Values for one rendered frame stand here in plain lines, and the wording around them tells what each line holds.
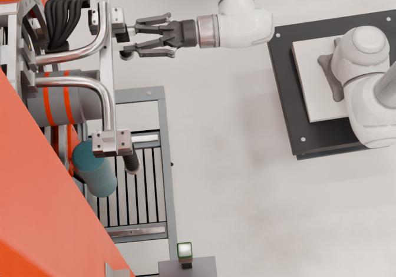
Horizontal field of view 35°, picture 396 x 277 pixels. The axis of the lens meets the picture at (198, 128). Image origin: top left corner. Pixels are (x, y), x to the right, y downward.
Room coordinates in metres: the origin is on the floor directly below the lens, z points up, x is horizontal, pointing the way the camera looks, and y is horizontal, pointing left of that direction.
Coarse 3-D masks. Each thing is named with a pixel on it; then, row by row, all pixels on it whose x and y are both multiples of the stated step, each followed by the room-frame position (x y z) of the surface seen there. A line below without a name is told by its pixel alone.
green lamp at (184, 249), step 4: (180, 244) 0.35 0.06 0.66; (184, 244) 0.35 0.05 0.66; (188, 244) 0.35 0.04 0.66; (180, 248) 0.34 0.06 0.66; (184, 248) 0.34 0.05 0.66; (188, 248) 0.34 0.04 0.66; (180, 252) 0.33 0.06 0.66; (184, 252) 0.33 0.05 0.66; (188, 252) 0.33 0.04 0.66; (192, 252) 0.33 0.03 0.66; (180, 256) 0.32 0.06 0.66; (184, 256) 0.32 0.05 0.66; (188, 256) 0.32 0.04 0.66; (192, 256) 0.32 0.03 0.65
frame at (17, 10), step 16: (16, 0) 0.83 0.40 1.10; (32, 0) 0.91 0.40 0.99; (0, 16) 0.78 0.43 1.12; (16, 16) 0.78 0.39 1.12; (0, 32) 0.75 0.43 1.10; (16, 32) 0.74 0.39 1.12; (32, 32) 0.93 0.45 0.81; (0, 48) 0.71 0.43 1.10; (16, 48) 0.70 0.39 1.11; (0, 64) 0.67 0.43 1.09; (16, 64) 0.66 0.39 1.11; (16, 80) 0.62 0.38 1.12; (48, 128) 0.72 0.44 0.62; (64, 128) 0.72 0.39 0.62; (64, 144) 0.67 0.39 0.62; (64, 160) 0.62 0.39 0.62
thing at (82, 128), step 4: (80, 124) 0.93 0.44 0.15; (84, 124) 0.92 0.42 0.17; (80, 128) 0.92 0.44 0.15; (84, 128) 0.91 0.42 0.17; (80, 132) 0.90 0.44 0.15; (84, 132) 0.89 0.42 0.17; (80, 136) 0.89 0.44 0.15; (84, 136) 0.88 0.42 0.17; (80, 140) 0.87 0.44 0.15; (84, 140) 0.86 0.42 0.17; (80, 184) 0.70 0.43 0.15; (84, 184) 0.69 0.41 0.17; (80, 188) 0.68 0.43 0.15; (84, 188) 0.68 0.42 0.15; (84, 192) 0.67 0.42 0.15; (88, 192) 0.68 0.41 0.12; (84, 196) 0.65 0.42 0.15; (88, 196) 0.66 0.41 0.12; (88, 200) 0.64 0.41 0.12
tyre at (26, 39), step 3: (21, 24) 0.97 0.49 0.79; (21, 27) 0.96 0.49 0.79; (24, 27) 0.98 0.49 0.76; (21, 30) 0.95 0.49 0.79; (24, 30) 0.97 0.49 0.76; (21, 33) 0.95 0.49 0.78; (24, 33) 0.96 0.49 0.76; (27, 33) 0.98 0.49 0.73; (24, 36) 0.95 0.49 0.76; (27, 36) 0.97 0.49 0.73; (24, 39) 0.94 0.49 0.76; (27, 39) 0.96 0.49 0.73; (27, 42) 0.95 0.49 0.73; (30, 42) 0.97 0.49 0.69; (27, 45) 0.94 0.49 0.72; (30, 45) 0.96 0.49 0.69; (30, 48) 0.95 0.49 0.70; (36, 72) 0.90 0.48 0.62; (42, 129) 0.75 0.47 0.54; (42, 132) 0.74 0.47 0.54
